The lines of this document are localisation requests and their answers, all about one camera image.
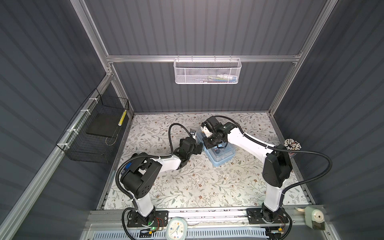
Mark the light blue plastic tool box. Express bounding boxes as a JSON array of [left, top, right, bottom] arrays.
[[197, 130, 236, 167]]

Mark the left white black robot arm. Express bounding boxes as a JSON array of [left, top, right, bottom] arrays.
[[115, 123, 203, 226]]

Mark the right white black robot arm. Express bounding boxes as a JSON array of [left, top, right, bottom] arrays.
[[201, 116, 333, 223]]

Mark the floral table mat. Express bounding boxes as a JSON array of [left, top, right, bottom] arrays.
[[103, 112, 310, 210]]

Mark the clear cup of markers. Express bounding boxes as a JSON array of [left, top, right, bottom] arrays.
[[284, 139, 302, 151]]

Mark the yellow marker in black basket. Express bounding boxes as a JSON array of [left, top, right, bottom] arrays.
[[118, 110, 127, 127]]

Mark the white analog clock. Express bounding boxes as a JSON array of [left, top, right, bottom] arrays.
[[166, 217, 188, 240]]

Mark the green pencil sharpener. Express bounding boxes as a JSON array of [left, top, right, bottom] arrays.
[[304, 206, 325, 231]]

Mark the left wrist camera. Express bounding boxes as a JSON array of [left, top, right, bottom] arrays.
[[190, 129, 197, 139]]

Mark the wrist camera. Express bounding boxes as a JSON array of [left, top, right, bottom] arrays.
[[201, 122, 212, 138], [190, 129, 197, 139]]

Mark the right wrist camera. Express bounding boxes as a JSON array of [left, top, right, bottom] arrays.
[[201, 122, 212, 138]]

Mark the white wire mesh basket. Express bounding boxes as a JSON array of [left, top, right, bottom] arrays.
[[173, 58, 242, 85]]

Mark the black wire wall basket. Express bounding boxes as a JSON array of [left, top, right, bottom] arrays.
[[57, 90, 130, 164]]

